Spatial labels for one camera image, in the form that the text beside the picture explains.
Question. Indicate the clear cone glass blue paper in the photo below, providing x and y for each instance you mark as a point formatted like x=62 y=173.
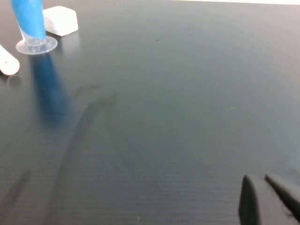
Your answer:
x=30 y=21

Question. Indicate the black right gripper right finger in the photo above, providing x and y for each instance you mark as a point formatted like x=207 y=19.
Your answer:
x=288 y=194

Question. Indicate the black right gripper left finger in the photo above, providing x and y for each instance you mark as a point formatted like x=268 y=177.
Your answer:
x=257 y=206

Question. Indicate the white green glue stick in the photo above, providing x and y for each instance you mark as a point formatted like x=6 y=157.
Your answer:
x=8 y=63

